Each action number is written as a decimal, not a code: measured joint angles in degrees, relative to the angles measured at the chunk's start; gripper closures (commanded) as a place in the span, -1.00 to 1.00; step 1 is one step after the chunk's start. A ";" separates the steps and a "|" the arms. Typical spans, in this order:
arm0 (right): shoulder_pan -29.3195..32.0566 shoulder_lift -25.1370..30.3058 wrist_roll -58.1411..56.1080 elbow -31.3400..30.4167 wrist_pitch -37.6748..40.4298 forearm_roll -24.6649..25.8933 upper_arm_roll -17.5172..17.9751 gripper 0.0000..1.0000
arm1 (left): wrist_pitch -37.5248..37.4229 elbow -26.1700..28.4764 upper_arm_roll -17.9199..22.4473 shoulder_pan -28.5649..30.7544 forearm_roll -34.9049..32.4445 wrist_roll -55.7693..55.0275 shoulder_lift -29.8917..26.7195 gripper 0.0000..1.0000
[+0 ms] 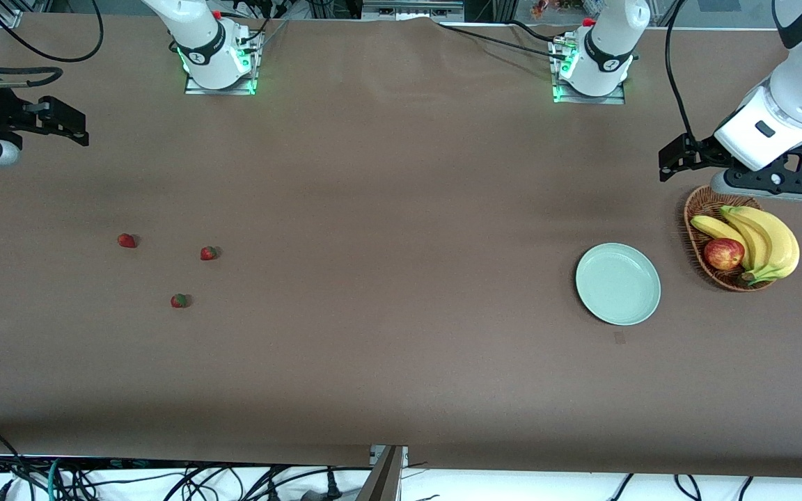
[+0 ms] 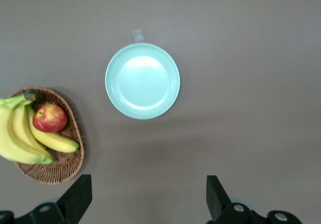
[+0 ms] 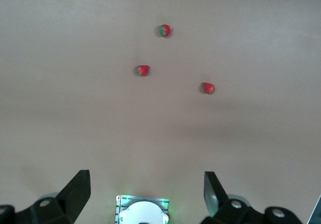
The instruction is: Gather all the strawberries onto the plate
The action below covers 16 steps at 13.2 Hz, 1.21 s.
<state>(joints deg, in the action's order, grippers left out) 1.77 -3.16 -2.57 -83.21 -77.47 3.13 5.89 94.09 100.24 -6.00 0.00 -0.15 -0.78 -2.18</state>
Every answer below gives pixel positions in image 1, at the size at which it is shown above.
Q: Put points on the grey frame rail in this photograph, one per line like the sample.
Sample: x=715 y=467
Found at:
x=411 y=10

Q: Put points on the red strawberry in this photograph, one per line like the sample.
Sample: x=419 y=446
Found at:
x=127 y=241
x=179 y=300
x=209 y=253

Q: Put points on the colourful toy pile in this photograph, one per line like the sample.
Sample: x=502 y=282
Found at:
x=561 y=7

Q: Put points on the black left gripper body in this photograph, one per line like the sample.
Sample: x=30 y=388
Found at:
x=705 y=150

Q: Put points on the brown wicker basket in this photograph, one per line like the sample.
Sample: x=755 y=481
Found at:
x=697 y=205

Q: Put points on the aluminium corner bracket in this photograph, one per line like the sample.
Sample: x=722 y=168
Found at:
x=10 y=17

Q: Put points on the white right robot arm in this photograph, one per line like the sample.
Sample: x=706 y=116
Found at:
x=213 y=49

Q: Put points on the aluminium right arm base plate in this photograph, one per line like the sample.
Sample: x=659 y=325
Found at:
x=220 y=91

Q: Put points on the yellow banana bunch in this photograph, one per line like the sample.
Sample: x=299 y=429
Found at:
x=777 y=243

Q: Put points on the aluminium left arm base plate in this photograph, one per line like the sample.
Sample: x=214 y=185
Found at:
x=589 y=99

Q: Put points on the pale green round plate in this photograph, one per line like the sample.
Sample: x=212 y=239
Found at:
x=617 y=284

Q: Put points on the brown table cover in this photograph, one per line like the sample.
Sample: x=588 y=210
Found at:
x=401 y=195

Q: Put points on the red apple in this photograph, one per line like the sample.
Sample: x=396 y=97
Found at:
x=723 y=254

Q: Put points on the aluminium frame post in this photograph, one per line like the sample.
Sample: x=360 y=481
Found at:
x=383 y=480

